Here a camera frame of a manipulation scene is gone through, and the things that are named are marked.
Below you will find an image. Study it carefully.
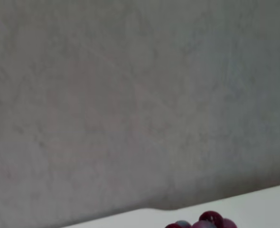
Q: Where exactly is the dark red grape bunch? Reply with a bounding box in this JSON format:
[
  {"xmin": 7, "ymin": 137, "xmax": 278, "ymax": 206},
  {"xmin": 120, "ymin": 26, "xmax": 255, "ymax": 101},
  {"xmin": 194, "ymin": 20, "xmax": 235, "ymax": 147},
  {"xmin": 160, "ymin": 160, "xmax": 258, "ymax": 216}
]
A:
[{"xmin": 165, "ymin": 210, "xmax": 237, "ymax": 228}]

